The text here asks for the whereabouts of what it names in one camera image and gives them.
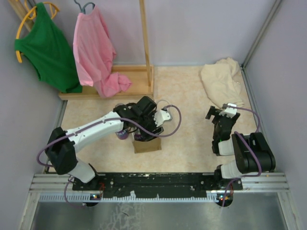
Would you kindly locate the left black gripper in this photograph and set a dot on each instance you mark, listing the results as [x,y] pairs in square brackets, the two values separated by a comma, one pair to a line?
[154,126]

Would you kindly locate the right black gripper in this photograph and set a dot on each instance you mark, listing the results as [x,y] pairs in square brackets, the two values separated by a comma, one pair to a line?
[213,111]

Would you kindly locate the purple can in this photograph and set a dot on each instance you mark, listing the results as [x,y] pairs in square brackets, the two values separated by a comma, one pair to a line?
[138,137]
[122,135]

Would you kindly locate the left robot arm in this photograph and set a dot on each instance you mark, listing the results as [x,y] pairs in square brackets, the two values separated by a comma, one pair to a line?
[63,145]

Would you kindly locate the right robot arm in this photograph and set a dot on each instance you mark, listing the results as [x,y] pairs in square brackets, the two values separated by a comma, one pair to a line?
[252,154]

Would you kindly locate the cream folded cloth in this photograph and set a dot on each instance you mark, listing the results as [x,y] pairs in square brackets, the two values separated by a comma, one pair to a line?
[219,84]

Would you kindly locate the wooden clothes rack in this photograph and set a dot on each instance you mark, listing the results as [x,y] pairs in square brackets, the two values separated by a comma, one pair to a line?
[141,76]

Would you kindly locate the pink shirt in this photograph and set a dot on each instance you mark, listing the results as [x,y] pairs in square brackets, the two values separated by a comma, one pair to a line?
[94,54]

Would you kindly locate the green tank top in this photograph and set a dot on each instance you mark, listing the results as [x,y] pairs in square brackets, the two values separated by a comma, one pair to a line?
[47,49]

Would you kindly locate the grey clothes hanger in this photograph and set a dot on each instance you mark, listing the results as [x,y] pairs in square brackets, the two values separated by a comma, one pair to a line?
[83,8]

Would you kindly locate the yellow clothes hanger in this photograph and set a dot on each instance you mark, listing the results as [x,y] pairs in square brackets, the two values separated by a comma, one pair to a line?
[30,15]

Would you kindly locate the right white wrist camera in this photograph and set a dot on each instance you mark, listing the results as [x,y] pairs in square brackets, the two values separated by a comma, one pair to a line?
[229,110]

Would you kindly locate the canvas bag with white handles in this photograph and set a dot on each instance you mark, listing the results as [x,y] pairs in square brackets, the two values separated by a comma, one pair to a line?
[149,146]

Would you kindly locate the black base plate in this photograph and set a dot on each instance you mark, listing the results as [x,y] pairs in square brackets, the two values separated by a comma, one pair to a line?
[152,185]

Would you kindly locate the aluminium rail frame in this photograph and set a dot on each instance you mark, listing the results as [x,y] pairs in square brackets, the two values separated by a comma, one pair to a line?
[266,182]

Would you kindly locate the white cable duct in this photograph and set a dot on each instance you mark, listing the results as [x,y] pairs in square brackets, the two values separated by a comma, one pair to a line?
[92,198]

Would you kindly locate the metal corner post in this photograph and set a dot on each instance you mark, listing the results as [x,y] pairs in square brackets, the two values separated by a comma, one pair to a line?
[272,14]

